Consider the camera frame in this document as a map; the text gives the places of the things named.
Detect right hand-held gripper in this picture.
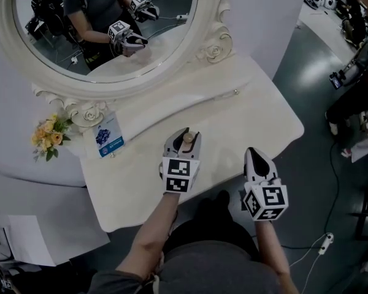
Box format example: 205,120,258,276
240,146,289,223

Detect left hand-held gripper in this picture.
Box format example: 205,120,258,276
158,127,203,194

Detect person's right forearm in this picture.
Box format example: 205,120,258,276
255,220,295,294

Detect person's left forearm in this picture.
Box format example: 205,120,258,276
115,191,182,283

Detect white dressing table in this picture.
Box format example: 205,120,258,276
79,55,305,233

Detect person's black trousers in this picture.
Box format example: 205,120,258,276
165,190,260,257

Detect blue and white card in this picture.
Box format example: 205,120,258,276
92,112,126,158

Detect white power strip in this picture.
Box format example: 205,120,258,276
318,233,334,255

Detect person's grey shirt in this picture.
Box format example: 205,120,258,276
88,240,283,294

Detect black metal stand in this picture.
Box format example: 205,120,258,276
349,188,368,241

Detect yellow flower bouquet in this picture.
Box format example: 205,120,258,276
30,113,73,162

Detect white cardboard box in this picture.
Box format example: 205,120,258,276
7,214,111,268

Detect oval white-framed mirror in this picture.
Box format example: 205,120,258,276
0,0,234,128

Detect black floor cable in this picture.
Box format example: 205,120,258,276
323,139,341,235

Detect white power cable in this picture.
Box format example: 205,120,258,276
289,237,329,294

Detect camera with blue screen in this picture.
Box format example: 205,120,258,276
329,71,346,89

